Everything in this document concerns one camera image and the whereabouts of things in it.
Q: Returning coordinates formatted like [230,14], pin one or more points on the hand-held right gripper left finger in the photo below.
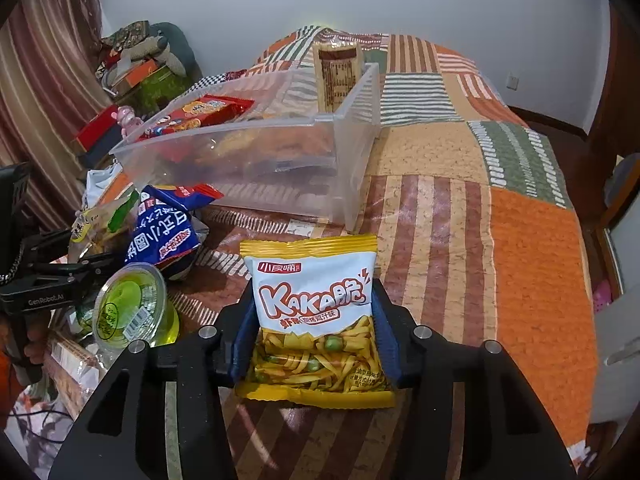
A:
[242,352]

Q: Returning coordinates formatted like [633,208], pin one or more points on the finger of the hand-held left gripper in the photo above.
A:
[85,269]
[50,245]

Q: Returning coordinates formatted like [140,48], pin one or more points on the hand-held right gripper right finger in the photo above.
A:
[386,330]

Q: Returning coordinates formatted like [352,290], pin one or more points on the yellow white chips packet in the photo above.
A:
[312,310]

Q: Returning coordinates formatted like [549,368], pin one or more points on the clear plastic storage bin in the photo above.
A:
[280,180]

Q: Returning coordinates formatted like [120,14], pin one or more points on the red snack packet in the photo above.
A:
[200,112]

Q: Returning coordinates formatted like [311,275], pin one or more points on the brown cracker packet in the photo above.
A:
[337,77]

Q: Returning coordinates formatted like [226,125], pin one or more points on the person's left forearm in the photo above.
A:
[9,390]

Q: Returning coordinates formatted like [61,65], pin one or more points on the person's left hand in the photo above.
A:
[39,342]

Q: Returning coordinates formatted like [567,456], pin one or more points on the green clear snack packet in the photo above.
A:
[102,222]

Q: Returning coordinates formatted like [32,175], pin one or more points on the green jelly cup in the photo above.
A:
[131,307]

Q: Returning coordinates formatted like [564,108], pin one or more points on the white garment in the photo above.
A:
[102,187]

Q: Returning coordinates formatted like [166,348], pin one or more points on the long barcode biscuit packet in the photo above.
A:
[75,367]

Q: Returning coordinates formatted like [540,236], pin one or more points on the blue snack packet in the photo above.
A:
[160,240]

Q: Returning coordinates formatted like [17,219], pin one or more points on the patchwork striped blanket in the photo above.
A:
[450,240]

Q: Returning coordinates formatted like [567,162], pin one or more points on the red box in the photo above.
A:
[97,129]

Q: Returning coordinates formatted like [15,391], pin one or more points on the pink plush toy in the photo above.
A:
[131,120]

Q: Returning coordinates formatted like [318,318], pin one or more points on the striped brown curtain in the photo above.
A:
[40,75]

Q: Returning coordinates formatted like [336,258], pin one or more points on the orange cardboard box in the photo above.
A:
[140,75]

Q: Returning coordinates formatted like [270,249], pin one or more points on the green cardboard box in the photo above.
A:
[162,87]

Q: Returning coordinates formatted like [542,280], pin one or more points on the clear bread roll packet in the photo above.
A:
[250,142]

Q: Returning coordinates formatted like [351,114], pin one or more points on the pink slipper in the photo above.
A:
[602,297]

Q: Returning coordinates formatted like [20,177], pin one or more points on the grey plush toy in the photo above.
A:
[150,47]

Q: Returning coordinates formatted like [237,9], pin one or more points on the white wall socket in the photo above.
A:
[513,81]

